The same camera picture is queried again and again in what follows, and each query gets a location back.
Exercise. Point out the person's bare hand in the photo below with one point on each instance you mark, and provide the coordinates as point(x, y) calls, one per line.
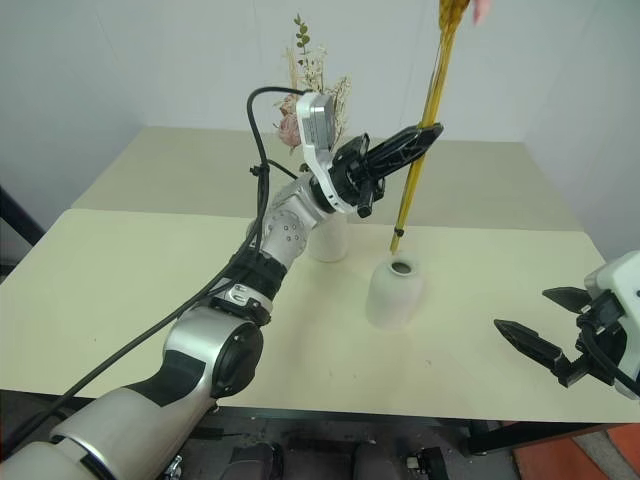
point(482, 10)

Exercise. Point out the black table frame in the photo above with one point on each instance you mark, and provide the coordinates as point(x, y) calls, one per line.
point(525, 435)

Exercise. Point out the tall white vase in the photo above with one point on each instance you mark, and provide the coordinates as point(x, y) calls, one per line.
point(330, 242)

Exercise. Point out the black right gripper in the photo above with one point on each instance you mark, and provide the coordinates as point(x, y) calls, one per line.
point(605, 340)

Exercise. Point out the dark shape with white part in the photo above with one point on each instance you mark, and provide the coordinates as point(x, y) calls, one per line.
point(424, 462)

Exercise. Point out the yellow dried wheat bouquet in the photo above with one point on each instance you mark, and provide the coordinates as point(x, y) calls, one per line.
point(440, 80)

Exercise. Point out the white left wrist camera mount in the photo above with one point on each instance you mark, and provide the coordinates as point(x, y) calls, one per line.
point(320, 165)

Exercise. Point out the dark rounded shape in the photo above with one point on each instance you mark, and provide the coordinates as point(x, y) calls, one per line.
point(255, 462)

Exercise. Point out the orange floor mat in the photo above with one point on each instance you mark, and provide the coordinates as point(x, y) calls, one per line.
point(585, 455)

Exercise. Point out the dried pink flower bouquet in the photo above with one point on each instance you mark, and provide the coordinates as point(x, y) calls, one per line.
point(287, 127)

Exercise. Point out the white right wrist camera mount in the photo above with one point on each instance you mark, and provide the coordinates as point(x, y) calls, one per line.
point(625, 280)

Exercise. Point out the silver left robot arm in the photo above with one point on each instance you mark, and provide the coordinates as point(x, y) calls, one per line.
point(200, 340)

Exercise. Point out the short white vase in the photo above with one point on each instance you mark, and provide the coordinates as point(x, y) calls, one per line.
point(395, 300)

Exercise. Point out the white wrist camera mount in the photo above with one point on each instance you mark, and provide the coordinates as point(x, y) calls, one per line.
point(625, 280)
point(320, 165)

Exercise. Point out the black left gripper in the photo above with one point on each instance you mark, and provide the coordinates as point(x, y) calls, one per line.
point(352, 175)

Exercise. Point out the black metal stand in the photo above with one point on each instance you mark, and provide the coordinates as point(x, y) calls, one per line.
point(15, 220)

